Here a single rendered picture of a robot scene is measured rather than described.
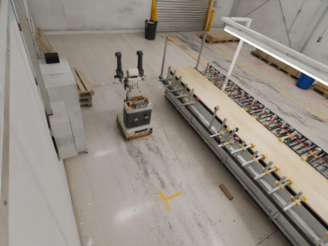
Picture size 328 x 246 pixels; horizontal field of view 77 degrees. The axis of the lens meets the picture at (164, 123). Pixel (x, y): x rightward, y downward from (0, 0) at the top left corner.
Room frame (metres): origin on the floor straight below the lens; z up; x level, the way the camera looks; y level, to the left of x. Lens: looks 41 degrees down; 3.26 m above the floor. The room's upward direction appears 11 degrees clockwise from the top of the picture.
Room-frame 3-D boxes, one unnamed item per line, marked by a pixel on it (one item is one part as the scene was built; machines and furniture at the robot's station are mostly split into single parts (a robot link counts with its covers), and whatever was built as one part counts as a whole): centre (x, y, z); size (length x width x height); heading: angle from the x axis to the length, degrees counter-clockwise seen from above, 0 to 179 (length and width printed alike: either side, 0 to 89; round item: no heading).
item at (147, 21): (9.33, 1.35, 0.36); 0.59 x 0.58 x 0.73; 35
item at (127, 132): (3.38, 0.65, 0.16); 0.67 x 0.64 x 0.25; 34
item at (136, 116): (3.31, 0.60, 0.59); 0.55 x 0.34 x 0.83; 124
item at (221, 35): (11.13, -2.28, 0.23); 2.41 x 0.77 x 0.17; 127
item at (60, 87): (2.71, 1.80, 0.78); 0.90 x 0.45 x 1.55; 35
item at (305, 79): (7.27, -4.81, 0.36); 0.59 x 0.57 x 0.73; 125
